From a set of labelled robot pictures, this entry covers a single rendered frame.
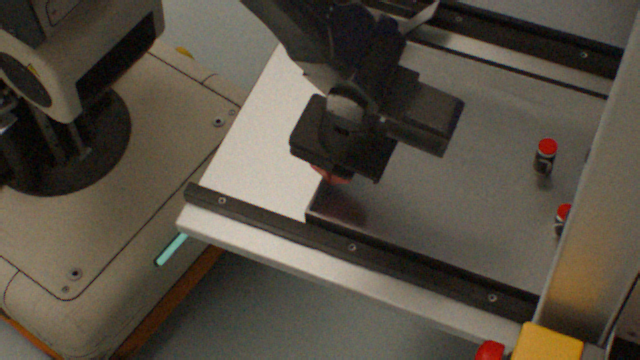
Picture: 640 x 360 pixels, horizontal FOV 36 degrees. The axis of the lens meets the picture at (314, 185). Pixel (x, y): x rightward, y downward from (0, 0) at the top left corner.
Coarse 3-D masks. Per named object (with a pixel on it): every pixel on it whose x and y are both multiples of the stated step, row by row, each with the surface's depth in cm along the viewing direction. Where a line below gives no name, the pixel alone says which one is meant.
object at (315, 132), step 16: (320, 96) 102; (304, 112) 101; (320, 112) 101; (304, 128) 100; (320, 128) 98; (336, 128) 95; (384, 128) 101; (304, 144) 99; (320, 144) 100; (336, 144) 97; (352, 144) 96; (368, 144) 98; (384, 144) 100; (336, 160) 99; (352, 160) 99; (368, 160) 99; (384, 160) 100; (368, 176) 99
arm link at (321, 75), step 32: (256, 0) 75; (288, 0) 74; (320, 0) 77; (352, 0) 80; (288, 32) 78; (320, 32) 78; (352, 32) 80; (384, 32) 83; (320, 64) 80; (352, 64) 81; (384, 64) 84
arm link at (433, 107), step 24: (408, 72) 89; (336, 96) 84; (384, 96) 89; (408, 96) 89; (432, 96) 89; (360, 120) 88; (408, 120) 89; (432, 120) 88; (456, 120) 89; (408, 144) 92; (432, 144) 91
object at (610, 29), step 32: (416, 0) 122; (448, 0) 120; (480, 0) 123; (512, 0) 123; (544, 0) 123; (576, 0) 123; (608, 0) 122; (544, 32) 117; (576, 32) 120; (608, 32) 120
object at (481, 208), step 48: (432, 48) 116; (480, 96) 116; (528, 96) 115; (576, 96) 111; (480, 144) 112; (528, 144) 112; (576, 144) 111; (336, 192) 110; (384, 192) 109; (432, 192) 109; (480, 192) 109; (528, 192) 109; (384, 240) 103; (432, 240) 106; (480, 240) 106; (528, 240) 105; (528, 288) 99
